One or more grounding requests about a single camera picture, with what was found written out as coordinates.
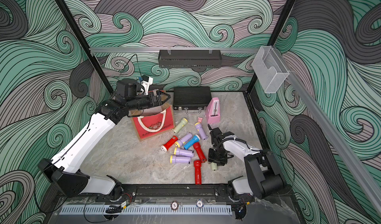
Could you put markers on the blue flashlight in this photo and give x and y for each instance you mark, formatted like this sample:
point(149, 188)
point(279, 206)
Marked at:
point(189, 144)

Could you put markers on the black hard carry case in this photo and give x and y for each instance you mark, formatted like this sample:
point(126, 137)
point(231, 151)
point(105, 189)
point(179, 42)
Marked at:
point(191, 98)

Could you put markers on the aluminium rail back wall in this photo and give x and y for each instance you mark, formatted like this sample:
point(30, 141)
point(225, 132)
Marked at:
point(157, 49)

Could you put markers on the purple flashlight row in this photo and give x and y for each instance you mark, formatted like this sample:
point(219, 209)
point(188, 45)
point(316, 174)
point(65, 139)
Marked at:
point(183, 152)
point(180, 159)

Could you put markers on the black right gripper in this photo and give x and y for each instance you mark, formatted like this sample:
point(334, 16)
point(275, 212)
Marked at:
point(211, 157)

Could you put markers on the pale green flashlight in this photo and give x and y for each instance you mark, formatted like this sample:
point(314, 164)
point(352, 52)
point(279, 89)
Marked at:
point(180, 125)
point(213, 166)

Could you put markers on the pink metronome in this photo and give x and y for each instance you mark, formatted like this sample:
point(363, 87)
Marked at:
point(212, 112)

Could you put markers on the purple flashlight lower row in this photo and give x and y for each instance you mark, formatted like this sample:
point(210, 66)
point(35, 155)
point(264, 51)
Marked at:
point(180, 159)

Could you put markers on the purple flashlight middle row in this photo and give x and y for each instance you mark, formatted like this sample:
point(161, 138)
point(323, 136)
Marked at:
point(183, 152)

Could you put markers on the aluminium rail right wall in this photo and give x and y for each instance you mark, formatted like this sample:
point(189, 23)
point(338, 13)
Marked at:
point(361, 174)

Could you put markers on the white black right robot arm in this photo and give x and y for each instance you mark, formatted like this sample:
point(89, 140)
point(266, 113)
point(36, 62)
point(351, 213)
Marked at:
point(263, 174)

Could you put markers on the red flashlight middle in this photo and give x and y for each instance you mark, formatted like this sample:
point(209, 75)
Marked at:
point(199, 152)

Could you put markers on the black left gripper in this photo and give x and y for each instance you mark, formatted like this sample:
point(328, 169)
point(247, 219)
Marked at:
point(157, 98)

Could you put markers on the black wall-mounted shelf tray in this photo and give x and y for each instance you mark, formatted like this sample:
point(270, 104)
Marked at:
point(190, 59)

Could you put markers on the clear plastic wall bin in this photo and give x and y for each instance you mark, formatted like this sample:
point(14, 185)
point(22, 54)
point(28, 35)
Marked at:
point(270, 68)

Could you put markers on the white slotted cable duct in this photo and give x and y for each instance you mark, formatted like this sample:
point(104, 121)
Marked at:
point(148, 210)

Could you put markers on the red flashlight bottom centre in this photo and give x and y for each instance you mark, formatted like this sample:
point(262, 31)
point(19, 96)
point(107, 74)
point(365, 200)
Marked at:
point(197, 172)

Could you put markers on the aluminium rail wall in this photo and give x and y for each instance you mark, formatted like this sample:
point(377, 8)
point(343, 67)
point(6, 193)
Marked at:
point(361, 174)
point(157, 49)

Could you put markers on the red canvas tote bag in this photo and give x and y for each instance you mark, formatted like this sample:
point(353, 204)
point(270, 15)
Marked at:
point(153, 121)

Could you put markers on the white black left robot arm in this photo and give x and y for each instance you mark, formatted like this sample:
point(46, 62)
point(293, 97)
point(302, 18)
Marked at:
point(63, 170)

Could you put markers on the black front mounting rail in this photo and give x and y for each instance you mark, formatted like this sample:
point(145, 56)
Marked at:
point(219, 192)

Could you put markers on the red flashlight white head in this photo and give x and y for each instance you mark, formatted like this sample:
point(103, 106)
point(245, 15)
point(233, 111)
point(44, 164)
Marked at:
point(168, 144)

